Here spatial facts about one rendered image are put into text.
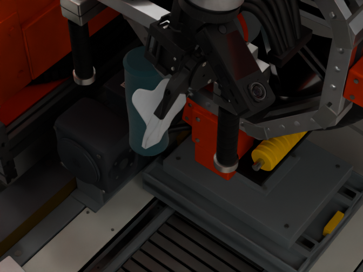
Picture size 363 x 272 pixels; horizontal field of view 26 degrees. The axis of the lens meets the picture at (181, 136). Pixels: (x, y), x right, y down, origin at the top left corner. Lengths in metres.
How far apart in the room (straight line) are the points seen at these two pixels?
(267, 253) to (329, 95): 0.65
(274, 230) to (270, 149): 0.32
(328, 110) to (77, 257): 0.89
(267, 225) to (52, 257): 0.56
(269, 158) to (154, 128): 0.76
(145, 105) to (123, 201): 1.22
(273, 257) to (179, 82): 1.11
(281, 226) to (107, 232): 0.47
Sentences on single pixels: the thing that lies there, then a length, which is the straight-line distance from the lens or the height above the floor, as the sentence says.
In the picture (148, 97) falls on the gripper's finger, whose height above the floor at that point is 1.13.
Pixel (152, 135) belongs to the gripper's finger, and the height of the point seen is 1.11.
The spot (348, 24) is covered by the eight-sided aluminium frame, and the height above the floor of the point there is 0.98.
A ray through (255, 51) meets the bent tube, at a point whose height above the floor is 1.00.
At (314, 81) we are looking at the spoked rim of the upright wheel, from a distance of 1.66.
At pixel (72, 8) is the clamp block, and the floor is 0.94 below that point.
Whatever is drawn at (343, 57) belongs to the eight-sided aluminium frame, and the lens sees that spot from 1.37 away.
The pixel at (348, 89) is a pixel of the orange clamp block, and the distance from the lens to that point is 1.40.
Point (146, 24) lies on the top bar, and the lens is 1.32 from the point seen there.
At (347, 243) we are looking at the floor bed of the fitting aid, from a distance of 2.13.
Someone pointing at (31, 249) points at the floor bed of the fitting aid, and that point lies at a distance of 2.11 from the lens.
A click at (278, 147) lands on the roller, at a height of 0.54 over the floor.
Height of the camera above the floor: 1.83
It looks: 49 degrees down
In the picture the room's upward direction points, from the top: straight up
